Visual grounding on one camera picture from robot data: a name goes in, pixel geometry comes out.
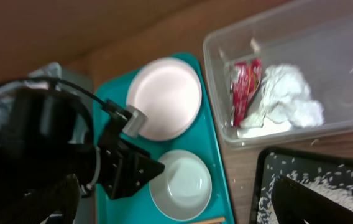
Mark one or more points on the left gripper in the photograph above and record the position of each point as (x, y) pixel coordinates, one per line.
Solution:
(125, 167)

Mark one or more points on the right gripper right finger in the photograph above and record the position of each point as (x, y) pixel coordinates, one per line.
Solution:
(294, 203)

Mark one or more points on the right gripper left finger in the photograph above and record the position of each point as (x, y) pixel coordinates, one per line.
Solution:
(37, 207)

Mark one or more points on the black tray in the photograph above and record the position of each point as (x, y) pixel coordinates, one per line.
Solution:
(302, 187)

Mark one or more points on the grey-green bowl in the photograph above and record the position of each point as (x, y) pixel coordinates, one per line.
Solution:
(183, 190)

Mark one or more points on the pile of rice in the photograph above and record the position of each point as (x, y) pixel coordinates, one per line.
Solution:
(331, 177)

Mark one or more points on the wooden chopstick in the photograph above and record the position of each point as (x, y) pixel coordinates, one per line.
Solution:
(211, 221)

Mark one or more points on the large white plate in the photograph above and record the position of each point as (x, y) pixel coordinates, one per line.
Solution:
(168, 91)

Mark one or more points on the white napkin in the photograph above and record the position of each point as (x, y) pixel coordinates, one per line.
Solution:
(285, 103)

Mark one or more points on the red snack wrapper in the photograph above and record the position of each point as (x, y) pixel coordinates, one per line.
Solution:
(245, 81)

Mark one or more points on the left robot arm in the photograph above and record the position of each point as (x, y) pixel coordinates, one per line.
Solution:
(50, 160)

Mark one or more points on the grey dishwasher rack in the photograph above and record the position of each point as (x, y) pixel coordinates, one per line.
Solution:
(85, 212)

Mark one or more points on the teal serving tray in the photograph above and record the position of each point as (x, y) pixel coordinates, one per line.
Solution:
(199, 139)

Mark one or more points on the clear plastic bin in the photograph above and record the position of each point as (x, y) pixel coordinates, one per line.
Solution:
(316, 36)

